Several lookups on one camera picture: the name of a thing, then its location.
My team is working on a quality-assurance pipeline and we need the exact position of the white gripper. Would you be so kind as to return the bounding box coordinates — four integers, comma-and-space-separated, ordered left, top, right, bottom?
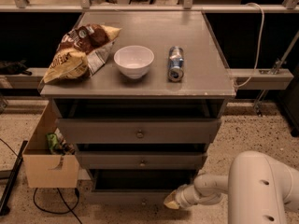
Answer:
164, 185, 223, 210

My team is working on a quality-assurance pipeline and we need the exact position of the grey bottom drawer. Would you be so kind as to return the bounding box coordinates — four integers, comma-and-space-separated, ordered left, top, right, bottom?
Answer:
86, 170, 197, 205

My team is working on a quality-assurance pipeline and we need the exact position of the grey drawer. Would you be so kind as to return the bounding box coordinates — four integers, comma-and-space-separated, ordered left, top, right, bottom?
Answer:
57, 100, 221, 144
86, 170, 197, 205
76, 144, 207, 170

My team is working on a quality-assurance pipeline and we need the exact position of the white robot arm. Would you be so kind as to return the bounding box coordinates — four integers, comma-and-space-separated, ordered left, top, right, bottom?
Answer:
164, 151, 299, 224

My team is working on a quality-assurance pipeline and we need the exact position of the grey middle drawer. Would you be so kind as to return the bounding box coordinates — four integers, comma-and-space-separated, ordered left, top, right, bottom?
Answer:
76, 144, 207, 170

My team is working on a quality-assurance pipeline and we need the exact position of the grey drawer cabinet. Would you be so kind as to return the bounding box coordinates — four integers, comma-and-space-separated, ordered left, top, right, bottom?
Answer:
39, 10, 236, 173

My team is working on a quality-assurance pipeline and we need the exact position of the grey top drawer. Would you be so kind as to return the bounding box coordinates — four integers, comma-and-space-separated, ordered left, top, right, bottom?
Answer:
57, 100, 221, 144

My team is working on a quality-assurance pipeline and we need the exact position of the green packet in box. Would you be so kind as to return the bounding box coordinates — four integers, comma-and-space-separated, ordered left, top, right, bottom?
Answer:
46, 133, 59, 150

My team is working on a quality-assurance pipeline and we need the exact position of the cardboard box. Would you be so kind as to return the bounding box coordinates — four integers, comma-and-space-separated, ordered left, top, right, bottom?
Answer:
22, 103, 79, 188

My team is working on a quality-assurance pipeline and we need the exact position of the blue silver soda can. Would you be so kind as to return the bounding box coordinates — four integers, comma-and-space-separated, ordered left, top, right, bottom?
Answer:
167, 47, 184, 82

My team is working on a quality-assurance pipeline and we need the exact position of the white bowl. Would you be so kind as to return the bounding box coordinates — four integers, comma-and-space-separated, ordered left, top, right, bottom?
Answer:
114, 46, 154, 79

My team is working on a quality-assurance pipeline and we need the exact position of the black metal floor bar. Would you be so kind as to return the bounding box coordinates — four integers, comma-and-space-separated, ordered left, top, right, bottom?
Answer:
0, 140, 27, 216

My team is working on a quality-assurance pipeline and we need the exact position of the yellow brown chip bag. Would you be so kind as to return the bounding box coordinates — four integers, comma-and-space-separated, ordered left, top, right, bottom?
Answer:
43, 24, 121, 84

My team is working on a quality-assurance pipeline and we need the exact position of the black object on ledge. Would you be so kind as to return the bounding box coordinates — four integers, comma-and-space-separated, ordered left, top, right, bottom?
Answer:
0, 60, 32, 76

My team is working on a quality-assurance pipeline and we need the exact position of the black floor cable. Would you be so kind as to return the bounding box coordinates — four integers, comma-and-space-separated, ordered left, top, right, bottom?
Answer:
32, 187, 83, 224

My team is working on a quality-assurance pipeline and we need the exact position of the white hanging cable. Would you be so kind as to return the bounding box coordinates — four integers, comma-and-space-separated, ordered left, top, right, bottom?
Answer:
233, 2, 265, 91

